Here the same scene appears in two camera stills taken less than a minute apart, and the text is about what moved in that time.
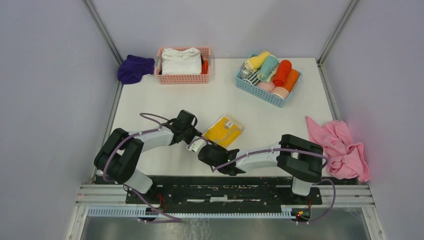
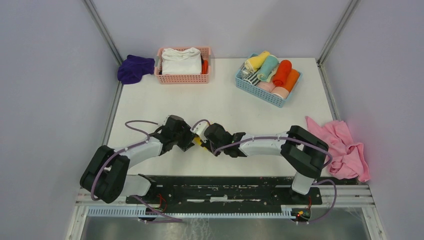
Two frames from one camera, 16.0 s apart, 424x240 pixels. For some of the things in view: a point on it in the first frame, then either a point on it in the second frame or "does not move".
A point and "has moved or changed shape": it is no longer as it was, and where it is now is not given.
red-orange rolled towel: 282,73 does not move
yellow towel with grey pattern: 225,131 has moved or changed shape
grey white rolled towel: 244,73 does not move
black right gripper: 216,146 → 207,144
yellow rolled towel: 253,64 does not move
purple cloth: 131,70 does not move
